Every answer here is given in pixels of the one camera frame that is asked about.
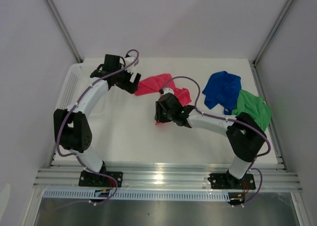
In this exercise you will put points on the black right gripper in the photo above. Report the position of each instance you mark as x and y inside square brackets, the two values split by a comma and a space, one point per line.
[158, 117]

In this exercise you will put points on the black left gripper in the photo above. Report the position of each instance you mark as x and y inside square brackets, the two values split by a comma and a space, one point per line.
[129, 86]

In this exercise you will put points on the red towel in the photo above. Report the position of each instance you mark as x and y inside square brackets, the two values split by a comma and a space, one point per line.
[154, 84]

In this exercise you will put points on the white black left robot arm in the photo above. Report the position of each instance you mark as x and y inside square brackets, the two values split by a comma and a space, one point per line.
[73, 135]

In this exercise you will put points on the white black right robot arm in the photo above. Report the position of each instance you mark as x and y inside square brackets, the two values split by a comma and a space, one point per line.
[245, 136]

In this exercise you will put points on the white perforated plastic basket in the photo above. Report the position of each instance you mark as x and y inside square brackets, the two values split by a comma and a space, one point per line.
[80, 90]

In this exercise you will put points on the blue towel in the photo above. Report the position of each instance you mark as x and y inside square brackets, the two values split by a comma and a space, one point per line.
[223, 89]

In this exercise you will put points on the green towel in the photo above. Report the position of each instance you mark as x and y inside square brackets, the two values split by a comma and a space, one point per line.
[255, 106]

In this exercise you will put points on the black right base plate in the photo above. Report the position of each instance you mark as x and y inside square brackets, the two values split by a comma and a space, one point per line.
[227, 181]

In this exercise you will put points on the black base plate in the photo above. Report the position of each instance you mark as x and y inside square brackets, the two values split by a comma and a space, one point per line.
[227, 181]
[88, 179]

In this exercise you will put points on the white slotted cable duct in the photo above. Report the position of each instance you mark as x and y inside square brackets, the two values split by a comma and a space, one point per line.
[153, 195]

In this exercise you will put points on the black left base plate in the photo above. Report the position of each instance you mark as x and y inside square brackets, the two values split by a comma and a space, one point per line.
[88, 179]

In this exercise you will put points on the aluminium left side rail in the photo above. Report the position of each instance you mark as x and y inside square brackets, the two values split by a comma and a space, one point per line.
[53, 154]

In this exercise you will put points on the aluminium left frame post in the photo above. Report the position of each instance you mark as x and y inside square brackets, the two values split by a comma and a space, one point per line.
[63, 29]

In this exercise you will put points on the aluminium frame post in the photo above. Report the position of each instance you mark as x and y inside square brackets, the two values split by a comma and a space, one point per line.
[273, 31]
[63, 29]

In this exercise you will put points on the aluminium front rail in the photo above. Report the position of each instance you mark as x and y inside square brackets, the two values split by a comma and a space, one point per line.
[161, 176]

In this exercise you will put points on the aluminium right frame post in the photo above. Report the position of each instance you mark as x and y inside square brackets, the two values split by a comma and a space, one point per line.
[273, 31]

